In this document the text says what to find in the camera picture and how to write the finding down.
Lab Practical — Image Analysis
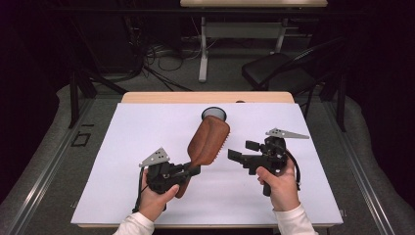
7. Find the hand-held gripper cable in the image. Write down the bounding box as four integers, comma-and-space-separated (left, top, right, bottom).
285, 150, 301, 192
131, 167, 147, 213

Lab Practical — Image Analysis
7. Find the right hand-held gripper cable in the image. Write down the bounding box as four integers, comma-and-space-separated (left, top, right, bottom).
285, 150, 301, 192

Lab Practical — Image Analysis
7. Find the person's left hand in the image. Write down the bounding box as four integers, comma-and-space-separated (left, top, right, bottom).
138, 167, 180, 223

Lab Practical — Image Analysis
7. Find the wooden table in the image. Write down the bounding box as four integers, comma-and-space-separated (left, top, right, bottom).
77, 91, 341, 229

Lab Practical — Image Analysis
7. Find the black metal crossbar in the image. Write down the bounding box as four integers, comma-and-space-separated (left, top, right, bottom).
48, 7, 363, 18

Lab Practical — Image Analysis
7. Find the metal floor rail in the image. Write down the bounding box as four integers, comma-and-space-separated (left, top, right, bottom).
6, 99, 96, 235
321, 99, 397, 235

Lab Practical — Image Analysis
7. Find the bundle of floor cables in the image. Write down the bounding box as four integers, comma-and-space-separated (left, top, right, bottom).
128, 16, 197, 93

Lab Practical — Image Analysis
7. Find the left hand-held gripper cable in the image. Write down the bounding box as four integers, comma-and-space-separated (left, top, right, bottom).
131, 167, 147, 213

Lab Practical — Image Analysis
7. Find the black mesh cup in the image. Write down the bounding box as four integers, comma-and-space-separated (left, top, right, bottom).
201, 106, 228, 122

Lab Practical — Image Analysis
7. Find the brown wooden hairbrush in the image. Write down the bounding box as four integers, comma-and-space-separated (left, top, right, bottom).
175, 115, 231, 200

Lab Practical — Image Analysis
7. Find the black metal stand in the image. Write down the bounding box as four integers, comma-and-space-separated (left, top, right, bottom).
321, 70, 347, 133
67, 70, 129, 130

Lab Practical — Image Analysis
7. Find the white table mat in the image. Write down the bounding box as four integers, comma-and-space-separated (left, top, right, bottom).
70, 102, 345, 226

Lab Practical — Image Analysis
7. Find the black folding chair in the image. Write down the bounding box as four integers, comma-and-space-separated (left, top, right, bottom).
241, 36, 346, 119

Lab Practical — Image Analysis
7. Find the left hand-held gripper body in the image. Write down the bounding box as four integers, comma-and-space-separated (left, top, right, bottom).
139, 147, 194, 196

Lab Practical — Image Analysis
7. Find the person's right hand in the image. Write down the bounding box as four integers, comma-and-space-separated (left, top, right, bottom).
255, 160, 301, 212

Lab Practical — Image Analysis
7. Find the white metal desk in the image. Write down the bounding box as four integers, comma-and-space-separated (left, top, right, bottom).
179, 0, 329, 83

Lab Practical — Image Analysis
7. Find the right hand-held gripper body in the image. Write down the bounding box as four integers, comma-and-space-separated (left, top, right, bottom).
243, 127, 310, 198

